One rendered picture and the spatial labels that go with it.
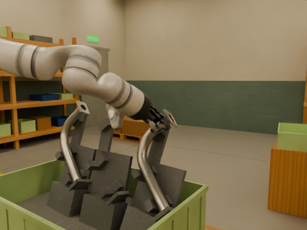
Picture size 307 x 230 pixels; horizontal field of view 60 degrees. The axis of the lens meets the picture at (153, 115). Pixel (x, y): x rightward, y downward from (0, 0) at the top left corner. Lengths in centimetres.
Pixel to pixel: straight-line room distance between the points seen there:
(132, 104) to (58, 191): 47
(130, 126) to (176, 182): 474
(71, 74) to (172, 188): 42
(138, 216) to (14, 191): 50
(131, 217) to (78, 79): 41
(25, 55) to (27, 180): 61
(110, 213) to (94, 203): 7
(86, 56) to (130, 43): 794
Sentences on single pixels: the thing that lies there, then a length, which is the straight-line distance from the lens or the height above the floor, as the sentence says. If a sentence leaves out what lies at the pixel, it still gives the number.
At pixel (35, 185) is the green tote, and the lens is 113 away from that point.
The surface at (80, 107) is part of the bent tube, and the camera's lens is 97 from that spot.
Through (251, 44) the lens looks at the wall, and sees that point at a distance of 691.
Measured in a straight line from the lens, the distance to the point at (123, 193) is 81.
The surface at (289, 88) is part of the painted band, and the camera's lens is 673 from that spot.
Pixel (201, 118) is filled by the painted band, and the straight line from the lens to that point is 731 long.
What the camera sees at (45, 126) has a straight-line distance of 593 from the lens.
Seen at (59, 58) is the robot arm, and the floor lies 132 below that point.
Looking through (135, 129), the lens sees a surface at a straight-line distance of 541.
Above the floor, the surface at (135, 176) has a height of 101.
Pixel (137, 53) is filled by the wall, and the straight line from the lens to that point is 832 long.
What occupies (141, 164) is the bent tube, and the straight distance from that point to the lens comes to 79.
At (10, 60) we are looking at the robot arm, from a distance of 61.
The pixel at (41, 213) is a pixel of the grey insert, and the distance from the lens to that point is 99.
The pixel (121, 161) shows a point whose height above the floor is 102.
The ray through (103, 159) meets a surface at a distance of 88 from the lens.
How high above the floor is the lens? 128
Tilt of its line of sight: 8 degrees down
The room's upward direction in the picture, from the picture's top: straight up
